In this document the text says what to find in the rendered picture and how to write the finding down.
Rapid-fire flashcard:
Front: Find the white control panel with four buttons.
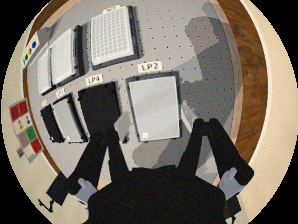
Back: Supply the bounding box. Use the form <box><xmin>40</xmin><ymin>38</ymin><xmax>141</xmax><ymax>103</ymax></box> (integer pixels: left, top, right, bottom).
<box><xmin>21</xmin><ymin>27</ymin><xmax>51</xmax><ymax>69</ymax></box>

